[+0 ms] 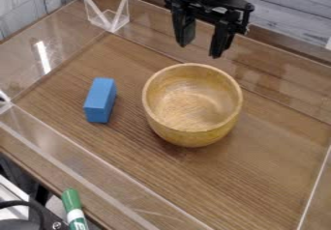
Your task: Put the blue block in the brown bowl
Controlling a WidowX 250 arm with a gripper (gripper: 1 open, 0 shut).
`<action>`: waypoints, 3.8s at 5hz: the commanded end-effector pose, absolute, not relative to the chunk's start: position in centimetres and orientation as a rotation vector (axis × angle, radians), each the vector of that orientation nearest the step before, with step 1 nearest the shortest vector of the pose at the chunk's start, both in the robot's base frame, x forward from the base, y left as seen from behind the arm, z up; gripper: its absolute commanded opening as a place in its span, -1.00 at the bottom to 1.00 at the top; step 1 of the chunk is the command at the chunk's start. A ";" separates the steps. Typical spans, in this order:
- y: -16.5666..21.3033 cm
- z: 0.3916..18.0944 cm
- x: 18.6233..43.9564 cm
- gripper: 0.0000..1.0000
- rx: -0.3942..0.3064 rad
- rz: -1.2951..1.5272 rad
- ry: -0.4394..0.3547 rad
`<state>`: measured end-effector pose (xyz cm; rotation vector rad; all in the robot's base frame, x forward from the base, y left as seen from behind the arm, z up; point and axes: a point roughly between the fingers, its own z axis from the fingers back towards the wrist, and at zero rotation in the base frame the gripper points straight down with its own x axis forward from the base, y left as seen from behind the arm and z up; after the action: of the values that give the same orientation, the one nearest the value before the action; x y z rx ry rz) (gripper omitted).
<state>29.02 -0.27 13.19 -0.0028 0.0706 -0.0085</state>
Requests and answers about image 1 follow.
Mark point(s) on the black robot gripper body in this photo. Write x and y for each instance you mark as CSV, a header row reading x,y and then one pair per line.
x,y
213,11

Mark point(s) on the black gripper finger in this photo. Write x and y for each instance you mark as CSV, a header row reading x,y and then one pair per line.
x,y
221,38
184,25

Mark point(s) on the blue rectangular block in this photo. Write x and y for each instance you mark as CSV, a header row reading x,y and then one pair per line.
x,y
99,100

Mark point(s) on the brown wooden bowl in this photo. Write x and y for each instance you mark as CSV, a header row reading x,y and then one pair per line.
x,y
192,103

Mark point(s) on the green white marker pen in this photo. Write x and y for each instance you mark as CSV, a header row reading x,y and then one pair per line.
x,y
74,210

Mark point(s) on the clear acrylic corner bracket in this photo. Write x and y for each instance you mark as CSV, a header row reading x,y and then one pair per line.
x,y
111,21

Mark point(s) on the clear acrylic tray wall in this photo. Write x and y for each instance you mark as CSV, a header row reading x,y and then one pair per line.
x,y
115,200

